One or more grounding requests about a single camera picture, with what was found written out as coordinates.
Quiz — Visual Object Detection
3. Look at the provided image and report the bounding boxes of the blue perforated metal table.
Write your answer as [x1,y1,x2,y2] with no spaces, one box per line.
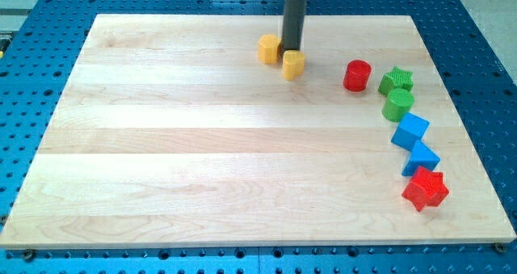
[1,0,516,273]

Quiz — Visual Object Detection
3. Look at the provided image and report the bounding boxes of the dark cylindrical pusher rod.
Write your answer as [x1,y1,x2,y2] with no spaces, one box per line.
[281,0,308,51]

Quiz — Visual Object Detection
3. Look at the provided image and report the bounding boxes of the green cylinder block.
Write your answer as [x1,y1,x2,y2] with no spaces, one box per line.
[381,88,414,122]

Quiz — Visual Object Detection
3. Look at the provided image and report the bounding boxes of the red star block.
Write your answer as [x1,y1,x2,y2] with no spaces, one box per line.
[401,166,449,212]

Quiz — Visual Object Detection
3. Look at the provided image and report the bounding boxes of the green star block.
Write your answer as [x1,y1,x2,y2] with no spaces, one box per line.
[378,66,414,96]

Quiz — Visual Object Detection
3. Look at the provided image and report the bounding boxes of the red cylinder block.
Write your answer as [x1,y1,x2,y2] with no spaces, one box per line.
[343,60,372,92]

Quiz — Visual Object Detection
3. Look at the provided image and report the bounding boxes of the yellow heart block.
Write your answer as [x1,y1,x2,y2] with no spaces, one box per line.
[282,50,305,81]

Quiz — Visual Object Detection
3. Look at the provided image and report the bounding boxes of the blue triangle block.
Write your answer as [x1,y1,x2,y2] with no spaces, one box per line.
[401,140,441,176]

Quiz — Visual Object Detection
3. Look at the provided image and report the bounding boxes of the blue cube block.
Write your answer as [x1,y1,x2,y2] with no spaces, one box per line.
[391,112,430,151]

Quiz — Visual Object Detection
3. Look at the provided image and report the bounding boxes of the yellow hexagon block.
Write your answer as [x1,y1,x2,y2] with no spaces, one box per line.
[258,34,281,64]

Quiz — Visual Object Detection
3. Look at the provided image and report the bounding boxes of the wooden board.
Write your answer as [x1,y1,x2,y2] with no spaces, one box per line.
[1,14,515,249]

